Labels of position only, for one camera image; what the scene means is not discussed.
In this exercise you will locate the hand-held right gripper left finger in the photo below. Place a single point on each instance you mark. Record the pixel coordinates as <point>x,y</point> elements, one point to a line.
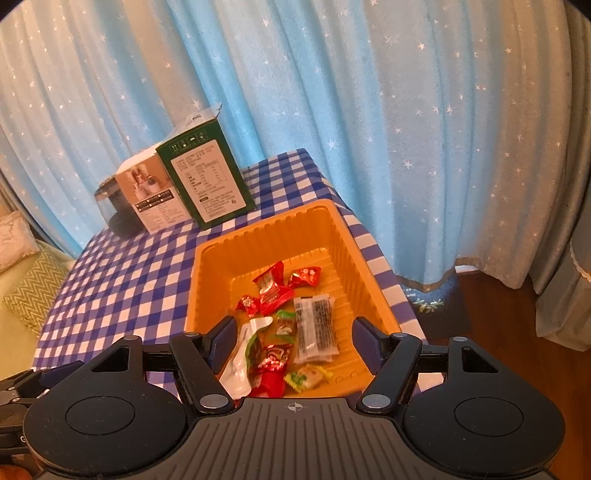
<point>224,344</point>

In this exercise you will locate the dark glass humidifier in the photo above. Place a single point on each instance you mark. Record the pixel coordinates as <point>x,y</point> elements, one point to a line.
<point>113,210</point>

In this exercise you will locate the green chevron pillow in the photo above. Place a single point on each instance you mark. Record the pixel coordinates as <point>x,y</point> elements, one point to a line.
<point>37,290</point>

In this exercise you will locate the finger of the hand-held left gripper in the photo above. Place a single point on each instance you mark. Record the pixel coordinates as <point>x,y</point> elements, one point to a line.
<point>51,378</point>

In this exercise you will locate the white snack packet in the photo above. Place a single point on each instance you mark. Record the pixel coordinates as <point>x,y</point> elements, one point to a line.
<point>242,364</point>

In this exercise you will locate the brown-red candy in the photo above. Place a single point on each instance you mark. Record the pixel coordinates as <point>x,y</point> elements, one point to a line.
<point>304,277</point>

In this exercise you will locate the light green sofa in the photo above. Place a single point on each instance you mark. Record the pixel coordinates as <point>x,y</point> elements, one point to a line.
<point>14,341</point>

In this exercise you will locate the green cardboard box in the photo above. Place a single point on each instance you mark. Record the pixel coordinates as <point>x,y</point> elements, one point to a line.
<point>210,175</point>

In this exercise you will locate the orange plastic tray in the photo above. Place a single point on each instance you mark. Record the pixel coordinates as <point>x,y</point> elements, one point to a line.
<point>217,277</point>

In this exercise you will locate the beige pillow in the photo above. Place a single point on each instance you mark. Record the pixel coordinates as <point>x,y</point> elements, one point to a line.
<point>14,240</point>

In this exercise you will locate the clear dark seaweed packet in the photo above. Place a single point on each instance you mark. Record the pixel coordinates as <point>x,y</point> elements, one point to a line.
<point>316,330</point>

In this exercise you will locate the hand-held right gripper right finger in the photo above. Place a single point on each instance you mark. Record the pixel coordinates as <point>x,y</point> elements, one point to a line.
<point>369,342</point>

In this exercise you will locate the large red snack packet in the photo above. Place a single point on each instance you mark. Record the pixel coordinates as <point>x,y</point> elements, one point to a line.
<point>270,286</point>

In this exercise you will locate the small red candy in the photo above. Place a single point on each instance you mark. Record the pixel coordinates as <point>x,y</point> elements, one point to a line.
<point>248,305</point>

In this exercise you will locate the grey curtain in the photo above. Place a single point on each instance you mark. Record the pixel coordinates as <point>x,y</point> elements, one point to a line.
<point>568,277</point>

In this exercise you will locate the blue floral rug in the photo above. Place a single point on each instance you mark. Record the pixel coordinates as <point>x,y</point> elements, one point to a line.
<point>431,302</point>

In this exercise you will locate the blue star curtain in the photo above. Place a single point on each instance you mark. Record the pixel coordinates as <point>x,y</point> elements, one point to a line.
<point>346,92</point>

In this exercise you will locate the yellow-green snack packet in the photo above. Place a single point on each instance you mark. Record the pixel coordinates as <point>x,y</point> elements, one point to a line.
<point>305,378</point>

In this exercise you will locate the small green candy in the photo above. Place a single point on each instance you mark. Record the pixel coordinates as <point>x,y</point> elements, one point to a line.
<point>285,324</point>

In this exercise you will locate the blue checked tablecloth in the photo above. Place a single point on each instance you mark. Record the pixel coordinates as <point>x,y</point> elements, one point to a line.
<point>129,277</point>

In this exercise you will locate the white cardboard box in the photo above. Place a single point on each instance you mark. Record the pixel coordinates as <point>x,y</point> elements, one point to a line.
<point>152,198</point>

